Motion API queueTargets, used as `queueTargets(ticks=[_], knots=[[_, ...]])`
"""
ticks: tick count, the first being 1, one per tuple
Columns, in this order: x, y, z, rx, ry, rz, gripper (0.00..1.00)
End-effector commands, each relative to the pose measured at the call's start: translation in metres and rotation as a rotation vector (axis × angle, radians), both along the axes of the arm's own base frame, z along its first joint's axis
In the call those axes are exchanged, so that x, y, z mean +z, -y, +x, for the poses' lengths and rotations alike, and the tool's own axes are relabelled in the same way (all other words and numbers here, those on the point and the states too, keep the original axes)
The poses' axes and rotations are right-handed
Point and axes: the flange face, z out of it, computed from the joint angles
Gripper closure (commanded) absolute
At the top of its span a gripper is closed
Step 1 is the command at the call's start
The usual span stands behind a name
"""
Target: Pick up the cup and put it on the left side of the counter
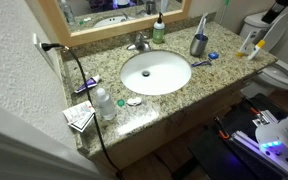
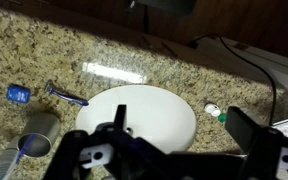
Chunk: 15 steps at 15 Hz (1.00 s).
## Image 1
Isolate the blue floss box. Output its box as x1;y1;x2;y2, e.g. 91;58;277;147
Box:
208;51;220;61

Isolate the black cart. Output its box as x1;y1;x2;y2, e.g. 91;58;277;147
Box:
187;93;288;180

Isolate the wooden vanity cabinet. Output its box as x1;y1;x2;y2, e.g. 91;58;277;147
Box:
83;68;272;176

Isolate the white door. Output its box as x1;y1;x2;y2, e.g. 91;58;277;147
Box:
0;98;108;180

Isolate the blue toothbrush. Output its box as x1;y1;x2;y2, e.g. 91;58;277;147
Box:
198;26;208;42

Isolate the black orange clamp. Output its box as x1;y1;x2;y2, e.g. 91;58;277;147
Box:
213;116;232;141
248;106;263;117

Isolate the chrome faucet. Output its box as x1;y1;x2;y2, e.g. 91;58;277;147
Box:
126;31;152;53

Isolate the tall white blue toothpaste tube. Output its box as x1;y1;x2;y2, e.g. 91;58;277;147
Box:
195;12;209;36

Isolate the aluminium mounting rail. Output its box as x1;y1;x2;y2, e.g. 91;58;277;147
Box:
230;109;288;180

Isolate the green soap pump bottle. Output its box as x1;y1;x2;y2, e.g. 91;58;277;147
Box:
152;12;166;45

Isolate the clear plastic bottle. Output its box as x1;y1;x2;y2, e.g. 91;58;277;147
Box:
95;87;118;121

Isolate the wood framed mirror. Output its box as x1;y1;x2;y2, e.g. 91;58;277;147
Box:
37;0;192;48

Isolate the green handled white broom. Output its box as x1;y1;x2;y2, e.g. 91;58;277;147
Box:
219;0;231;25

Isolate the white round lid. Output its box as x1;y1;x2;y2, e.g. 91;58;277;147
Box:
126;96;143;107

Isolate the white oval sink basin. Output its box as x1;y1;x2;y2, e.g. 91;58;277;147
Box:
119;49;192;97

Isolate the small white tube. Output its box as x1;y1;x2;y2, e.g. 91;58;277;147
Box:
236;30;257;58

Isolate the white paper packet dark edge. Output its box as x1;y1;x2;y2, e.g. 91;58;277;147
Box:
67;114;96;134

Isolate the purple toothpaste tube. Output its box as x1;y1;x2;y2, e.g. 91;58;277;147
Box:
73;74;102;95

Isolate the white tube with yellow cap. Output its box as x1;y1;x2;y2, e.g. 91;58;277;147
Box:
247;39;266;61

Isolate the white toilet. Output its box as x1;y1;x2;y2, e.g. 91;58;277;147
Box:
238;11;288;99

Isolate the black device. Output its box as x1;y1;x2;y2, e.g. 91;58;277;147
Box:
261;0;288;25

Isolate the grey metal cup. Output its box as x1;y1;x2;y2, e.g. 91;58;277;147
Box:
189;33;209;57

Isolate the white wall outlet plate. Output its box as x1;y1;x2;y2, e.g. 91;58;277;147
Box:
33;33;57;73

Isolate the black power cord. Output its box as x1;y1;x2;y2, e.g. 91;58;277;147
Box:
40;42;123;179

